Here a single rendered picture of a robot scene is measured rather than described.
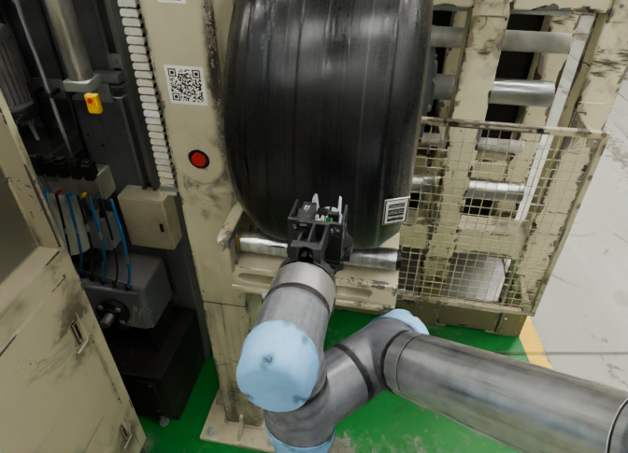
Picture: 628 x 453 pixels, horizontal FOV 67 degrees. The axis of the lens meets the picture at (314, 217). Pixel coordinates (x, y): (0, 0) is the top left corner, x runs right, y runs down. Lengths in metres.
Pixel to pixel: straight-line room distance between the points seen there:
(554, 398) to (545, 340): 1.77
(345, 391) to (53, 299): 0.75
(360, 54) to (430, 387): 0.43
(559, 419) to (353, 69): 0.48
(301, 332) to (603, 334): 1.95
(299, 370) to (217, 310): 0.89
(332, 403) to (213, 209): 0.64
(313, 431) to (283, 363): 0.13
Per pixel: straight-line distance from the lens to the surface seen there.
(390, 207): 0.76
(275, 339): 0.46
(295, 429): 0.54
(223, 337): 1.41
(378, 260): 0.98
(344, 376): 0.56
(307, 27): 0.71
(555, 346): 2.19
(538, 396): 0.44
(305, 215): 0.61
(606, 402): 0.42
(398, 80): 0.69
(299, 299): 0.50
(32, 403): 1.19
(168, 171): 1.09
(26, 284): 1.09
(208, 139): 0.99
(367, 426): 1.80
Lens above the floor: 1.57
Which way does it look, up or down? 38 degrees down
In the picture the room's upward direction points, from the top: straight up
